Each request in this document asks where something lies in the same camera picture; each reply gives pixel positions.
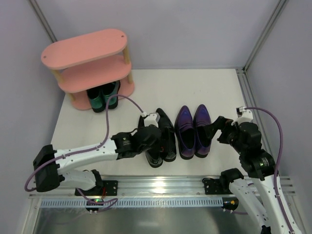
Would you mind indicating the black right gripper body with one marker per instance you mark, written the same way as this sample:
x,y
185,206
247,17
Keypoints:
x,y
224,126

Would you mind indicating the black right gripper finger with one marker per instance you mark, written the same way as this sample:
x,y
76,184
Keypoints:
x,y
211,129
224,137

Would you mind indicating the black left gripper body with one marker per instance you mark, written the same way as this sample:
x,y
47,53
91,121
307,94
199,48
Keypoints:
x,y
151,133

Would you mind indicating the purple loafer shoe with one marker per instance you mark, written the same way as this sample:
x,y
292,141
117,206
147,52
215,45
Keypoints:
x,y
202,143
185,133

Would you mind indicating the black patent loafer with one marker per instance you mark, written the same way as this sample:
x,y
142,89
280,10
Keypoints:
x,y
153,154
168,139

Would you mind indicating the green loafer shoe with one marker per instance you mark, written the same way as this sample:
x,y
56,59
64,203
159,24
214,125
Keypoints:
x,y
95,99
109,94

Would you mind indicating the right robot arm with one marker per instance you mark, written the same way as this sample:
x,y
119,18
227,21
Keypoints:
x,y
269,211

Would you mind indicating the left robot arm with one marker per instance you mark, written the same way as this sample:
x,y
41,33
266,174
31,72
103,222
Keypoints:
x,y
53,168

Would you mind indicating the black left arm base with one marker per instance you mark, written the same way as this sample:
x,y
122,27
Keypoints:
x,y
103,187

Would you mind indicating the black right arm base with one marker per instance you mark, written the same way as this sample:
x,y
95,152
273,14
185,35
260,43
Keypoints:
x,y
213,187

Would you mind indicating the pink three-tier shoe shelf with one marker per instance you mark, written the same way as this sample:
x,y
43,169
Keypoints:
x,y
90,61

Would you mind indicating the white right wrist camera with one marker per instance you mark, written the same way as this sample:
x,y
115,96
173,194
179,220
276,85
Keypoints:
x,y
243,115

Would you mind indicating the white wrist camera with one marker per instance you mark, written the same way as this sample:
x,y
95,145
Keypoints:
x,y
150,119
243,115

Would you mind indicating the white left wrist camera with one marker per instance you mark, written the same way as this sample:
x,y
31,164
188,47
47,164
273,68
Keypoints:
x,y
150,119

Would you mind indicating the aluminium right side rail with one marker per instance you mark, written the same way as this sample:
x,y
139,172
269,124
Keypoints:
x,y
250,101

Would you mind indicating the aluminium rail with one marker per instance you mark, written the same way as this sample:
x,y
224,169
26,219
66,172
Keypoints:
x,y
250,101
157,186

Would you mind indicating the aluminium front rail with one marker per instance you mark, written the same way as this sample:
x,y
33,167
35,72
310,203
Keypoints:
x,y
157,186

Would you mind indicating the slotted grey cable duct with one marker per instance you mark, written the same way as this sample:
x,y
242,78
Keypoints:
x,y
167,202

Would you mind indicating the aluminium right corner post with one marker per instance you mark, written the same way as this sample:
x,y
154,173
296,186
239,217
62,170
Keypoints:
x,y
281,4

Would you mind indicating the aluminium corner post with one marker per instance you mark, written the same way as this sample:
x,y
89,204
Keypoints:
x,y
43,20
281,4

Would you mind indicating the aluminium left corner post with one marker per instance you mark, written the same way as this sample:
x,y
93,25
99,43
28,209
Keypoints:
x,y
43,20

